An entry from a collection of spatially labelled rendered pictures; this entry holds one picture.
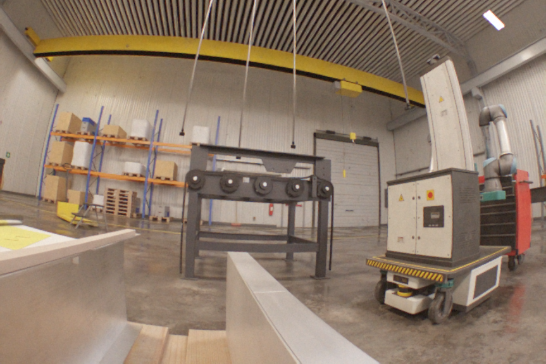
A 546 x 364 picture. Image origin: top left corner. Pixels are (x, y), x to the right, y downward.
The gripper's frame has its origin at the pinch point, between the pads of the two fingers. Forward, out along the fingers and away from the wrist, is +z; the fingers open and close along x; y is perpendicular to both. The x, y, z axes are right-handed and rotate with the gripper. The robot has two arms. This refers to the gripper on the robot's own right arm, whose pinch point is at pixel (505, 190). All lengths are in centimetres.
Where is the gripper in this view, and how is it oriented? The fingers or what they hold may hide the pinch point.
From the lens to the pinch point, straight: 235.0
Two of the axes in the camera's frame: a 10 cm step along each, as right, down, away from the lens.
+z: 2.8, 9.6, 0.6
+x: 3.8, -0.6, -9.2
